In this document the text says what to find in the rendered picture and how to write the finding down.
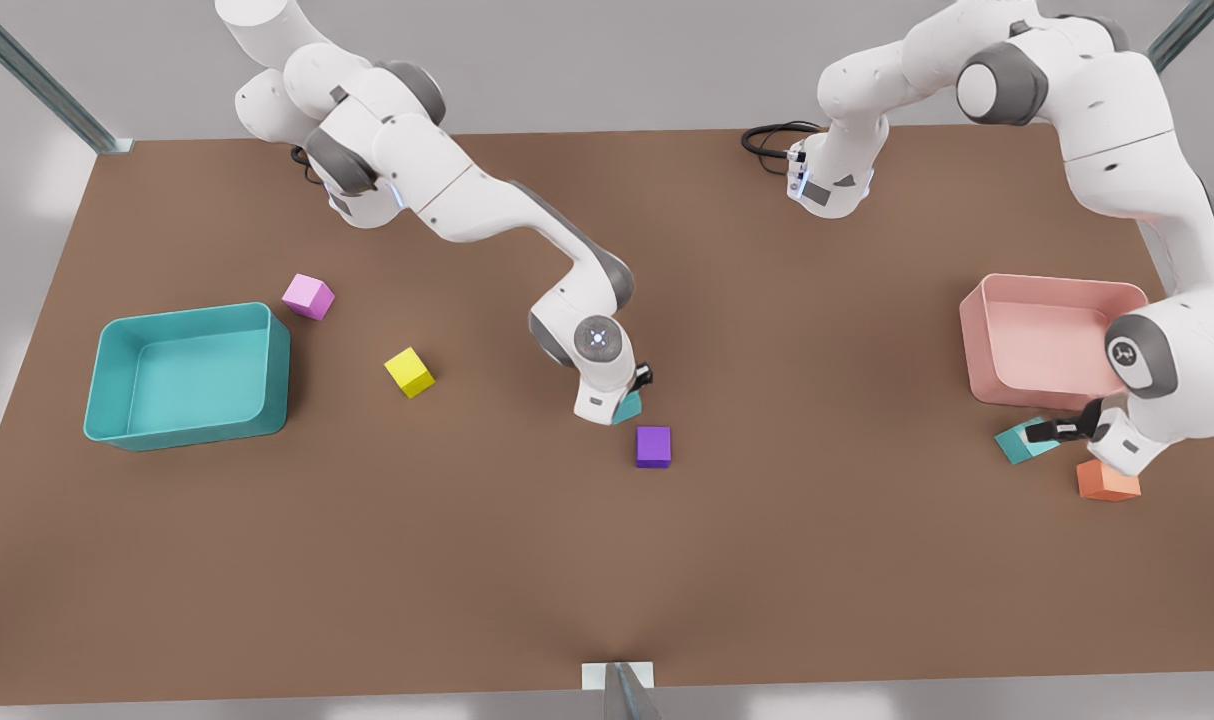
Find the orange cube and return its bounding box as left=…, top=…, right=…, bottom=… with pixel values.
left=1076, top=459, right=1142, bottom=503

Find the pink plastic bin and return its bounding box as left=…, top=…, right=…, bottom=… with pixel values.
left=959, top=273, right=1151, bottom=412

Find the yellow cube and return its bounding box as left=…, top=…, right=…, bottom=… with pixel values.
left=384, top=347, right=436, bottom=400

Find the pink cube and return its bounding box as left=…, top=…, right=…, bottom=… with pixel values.
left=282, top=274, right=336, bottom=322

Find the teal plastic bin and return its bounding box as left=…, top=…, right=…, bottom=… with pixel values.
left=83, top=302, right=292, bottom=453

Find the silver frame post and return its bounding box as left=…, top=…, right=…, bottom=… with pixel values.
left=581, top=661, right=664, bottom=720
left=0, top=0, right=134, bottom=155
left=1147, top=0, right=1214, bottom=73

